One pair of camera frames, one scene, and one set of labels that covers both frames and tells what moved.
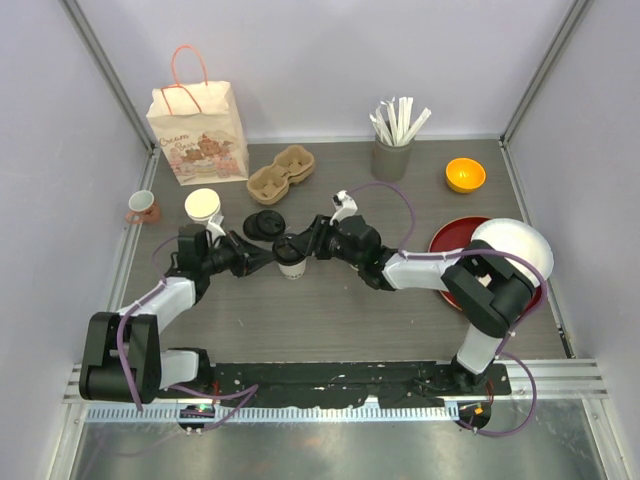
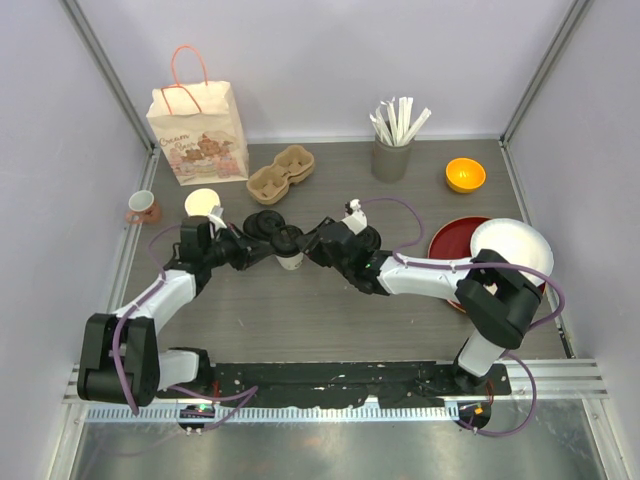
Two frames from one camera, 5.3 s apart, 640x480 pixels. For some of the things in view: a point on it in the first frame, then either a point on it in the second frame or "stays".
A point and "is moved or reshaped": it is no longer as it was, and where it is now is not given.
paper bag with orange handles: x=198 y=125 stays
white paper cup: x=293 y=272 is moved or reshaped
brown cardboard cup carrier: x=269 y=184 stays
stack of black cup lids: x=264 y=225 stays
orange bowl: x=464 y=175 stays
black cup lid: x=286 y=253 is moved or reshaped
